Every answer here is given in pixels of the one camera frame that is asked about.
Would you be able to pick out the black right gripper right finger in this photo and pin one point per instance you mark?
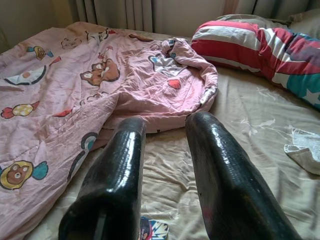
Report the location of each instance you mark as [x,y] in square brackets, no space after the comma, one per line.
[225,187]

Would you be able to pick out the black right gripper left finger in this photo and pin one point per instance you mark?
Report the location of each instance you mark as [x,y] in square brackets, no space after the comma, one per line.
[112,187]

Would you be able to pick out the colourful comic book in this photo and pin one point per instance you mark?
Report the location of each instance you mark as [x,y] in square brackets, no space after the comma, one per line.
[155,230]

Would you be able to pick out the bed with beige sheet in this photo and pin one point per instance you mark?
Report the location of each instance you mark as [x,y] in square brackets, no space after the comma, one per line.
[250,150]

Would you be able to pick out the white crumpled cloth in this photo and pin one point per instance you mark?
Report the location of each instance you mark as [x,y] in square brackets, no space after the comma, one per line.
[305,150]

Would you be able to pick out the pink cartoon print blanket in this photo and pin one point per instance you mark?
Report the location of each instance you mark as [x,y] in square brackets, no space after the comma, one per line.
[62,100]

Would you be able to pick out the red white teal bolster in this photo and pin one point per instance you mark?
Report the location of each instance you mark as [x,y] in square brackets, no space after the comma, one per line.
[237,47]

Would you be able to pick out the beige pillow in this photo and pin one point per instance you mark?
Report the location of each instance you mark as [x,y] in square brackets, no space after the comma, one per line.
[250,18]
[307,23]

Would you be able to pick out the grey pleated curtain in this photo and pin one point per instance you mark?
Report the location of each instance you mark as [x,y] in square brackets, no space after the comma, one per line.
[275,7]
[112,12]

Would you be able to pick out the pink sheer curtain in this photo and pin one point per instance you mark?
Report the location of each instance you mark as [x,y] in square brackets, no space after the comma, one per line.
[232,6]

